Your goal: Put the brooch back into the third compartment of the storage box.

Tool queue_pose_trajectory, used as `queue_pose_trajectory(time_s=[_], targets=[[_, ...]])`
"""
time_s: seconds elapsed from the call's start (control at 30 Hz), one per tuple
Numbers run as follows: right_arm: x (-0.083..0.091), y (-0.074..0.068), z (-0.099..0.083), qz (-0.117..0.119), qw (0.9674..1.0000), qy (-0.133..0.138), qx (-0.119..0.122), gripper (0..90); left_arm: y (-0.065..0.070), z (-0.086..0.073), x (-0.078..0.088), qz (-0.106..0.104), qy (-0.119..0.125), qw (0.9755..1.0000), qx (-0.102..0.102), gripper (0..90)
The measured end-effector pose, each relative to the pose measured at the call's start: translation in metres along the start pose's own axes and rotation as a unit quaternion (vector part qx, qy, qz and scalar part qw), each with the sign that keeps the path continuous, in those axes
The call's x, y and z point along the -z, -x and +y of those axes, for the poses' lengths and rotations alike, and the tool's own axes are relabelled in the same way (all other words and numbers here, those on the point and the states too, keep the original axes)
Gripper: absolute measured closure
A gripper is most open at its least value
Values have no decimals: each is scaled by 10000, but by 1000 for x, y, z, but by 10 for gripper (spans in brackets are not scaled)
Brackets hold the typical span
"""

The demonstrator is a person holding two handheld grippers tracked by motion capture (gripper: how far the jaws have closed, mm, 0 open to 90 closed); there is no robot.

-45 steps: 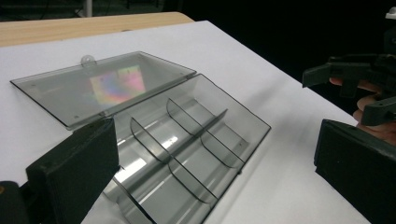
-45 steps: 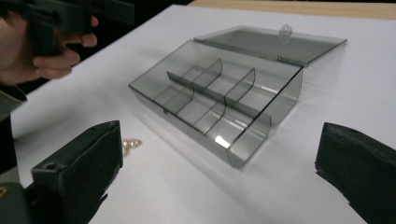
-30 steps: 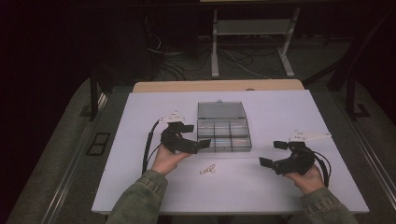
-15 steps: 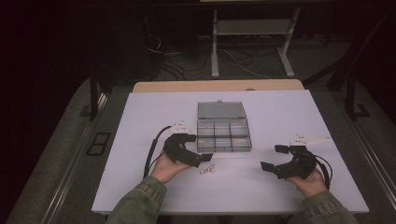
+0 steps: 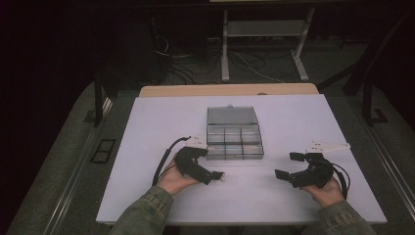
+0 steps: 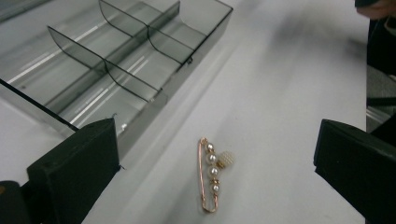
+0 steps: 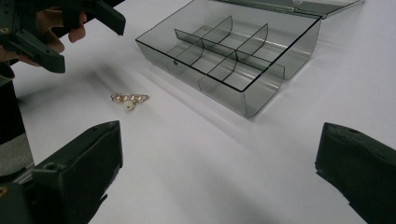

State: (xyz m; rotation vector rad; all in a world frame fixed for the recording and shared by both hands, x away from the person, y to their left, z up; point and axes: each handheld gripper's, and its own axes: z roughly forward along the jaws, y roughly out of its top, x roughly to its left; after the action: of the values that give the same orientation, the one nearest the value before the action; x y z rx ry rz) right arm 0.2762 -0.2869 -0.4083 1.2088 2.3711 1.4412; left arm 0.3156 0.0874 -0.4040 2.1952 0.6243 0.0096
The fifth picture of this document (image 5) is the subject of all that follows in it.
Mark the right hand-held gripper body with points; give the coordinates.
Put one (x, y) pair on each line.
(314, 174)

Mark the black metal stand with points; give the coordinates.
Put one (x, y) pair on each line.
(368, 98)

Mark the clear plastic compartment box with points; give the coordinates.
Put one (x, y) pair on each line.
(233, 137)

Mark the person's left hand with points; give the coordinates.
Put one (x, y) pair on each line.
(174, 181)

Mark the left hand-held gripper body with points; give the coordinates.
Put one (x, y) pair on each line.
(191, 163)

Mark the white metal stand frame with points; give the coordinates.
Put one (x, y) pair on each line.
(266, 28)

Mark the person's right hand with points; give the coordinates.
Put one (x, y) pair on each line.
(326, 195)

